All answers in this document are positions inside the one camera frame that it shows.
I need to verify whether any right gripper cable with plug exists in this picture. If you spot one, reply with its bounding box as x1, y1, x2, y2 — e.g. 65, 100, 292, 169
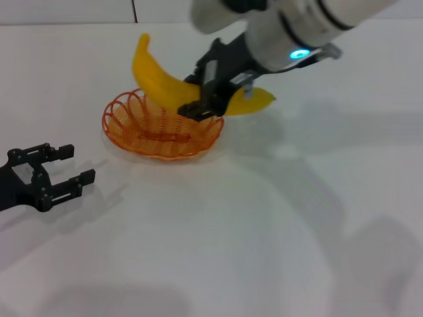
231, 44, 344, 99

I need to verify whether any yellow banana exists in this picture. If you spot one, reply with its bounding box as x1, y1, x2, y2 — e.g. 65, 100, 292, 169
132, 32, 277, 118

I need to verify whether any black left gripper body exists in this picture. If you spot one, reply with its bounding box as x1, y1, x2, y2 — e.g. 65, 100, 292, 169
0, 147, 56, 213

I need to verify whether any orange woven plastic basket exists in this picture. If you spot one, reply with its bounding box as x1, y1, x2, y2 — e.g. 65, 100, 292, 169
101, 87, 225, 162

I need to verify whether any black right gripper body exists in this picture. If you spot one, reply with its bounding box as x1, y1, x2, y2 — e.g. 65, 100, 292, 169
193, 32, 262, 116

